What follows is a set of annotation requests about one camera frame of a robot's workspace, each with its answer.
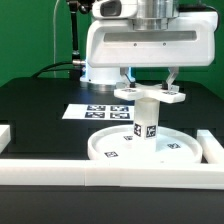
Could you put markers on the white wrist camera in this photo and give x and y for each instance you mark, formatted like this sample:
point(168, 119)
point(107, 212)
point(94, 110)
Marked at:
point(111, 9)

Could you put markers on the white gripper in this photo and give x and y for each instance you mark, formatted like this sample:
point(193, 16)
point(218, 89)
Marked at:
point(189, 40)

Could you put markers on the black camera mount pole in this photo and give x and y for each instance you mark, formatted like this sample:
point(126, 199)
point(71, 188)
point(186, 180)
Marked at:
point(84, 7)

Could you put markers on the white front fence bar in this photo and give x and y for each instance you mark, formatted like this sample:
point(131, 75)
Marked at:
point(98, 173)

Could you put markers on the white tag plate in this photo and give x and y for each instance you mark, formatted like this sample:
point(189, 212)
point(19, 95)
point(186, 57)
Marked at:
point(99, 112)

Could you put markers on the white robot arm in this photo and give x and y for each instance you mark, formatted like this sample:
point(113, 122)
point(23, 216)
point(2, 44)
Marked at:
point(151, 15)

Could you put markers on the white left fence bar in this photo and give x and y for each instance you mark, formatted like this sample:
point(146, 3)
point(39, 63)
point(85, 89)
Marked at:
point(5, 136)

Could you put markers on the white fence bar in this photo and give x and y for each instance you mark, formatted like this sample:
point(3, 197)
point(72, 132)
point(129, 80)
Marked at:
point(5, 136)
point(98, 173)
point(212, 149)

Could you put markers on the white cross table base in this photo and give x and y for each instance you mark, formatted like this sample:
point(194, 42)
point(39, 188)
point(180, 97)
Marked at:
point(154, 92)

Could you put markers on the white round table top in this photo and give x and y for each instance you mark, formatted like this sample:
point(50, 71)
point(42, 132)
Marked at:
point(118, 143)

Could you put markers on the white right fence bar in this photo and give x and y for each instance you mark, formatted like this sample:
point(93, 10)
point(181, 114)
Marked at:
point(212, 149)

